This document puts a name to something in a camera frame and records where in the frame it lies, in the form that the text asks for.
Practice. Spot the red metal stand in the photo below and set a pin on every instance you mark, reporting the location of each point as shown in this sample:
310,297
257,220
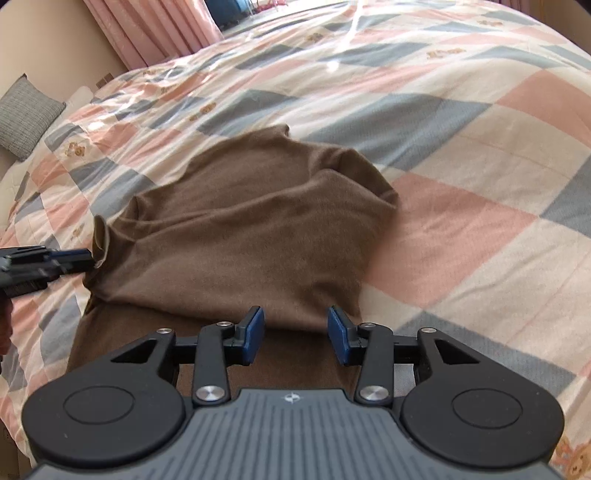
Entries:
270,3

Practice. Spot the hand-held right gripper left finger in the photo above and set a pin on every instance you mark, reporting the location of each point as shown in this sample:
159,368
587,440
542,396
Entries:
254,337

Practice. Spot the pink grey checked quilt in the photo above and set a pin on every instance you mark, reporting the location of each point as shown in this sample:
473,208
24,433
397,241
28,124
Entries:
461,161

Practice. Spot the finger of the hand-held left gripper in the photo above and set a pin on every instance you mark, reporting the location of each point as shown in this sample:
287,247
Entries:
27,284
69,258

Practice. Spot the grey textured cushion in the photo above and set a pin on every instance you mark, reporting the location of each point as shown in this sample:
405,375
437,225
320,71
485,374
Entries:
25,117

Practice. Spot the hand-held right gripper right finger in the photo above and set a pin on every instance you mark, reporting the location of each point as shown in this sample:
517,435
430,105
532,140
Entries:
339,337

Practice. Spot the brown sweater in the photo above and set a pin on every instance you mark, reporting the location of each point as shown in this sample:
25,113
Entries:
231,221

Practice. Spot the wall socket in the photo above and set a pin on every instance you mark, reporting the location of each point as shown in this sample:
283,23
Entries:
104,80

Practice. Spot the pink curtain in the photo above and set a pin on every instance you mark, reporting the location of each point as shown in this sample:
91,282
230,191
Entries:
152,27

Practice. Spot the person's left hand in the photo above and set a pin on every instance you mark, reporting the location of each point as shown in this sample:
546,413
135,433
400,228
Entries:
4,330

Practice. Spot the dark blue suitcase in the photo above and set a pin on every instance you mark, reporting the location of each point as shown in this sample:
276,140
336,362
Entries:
228,7

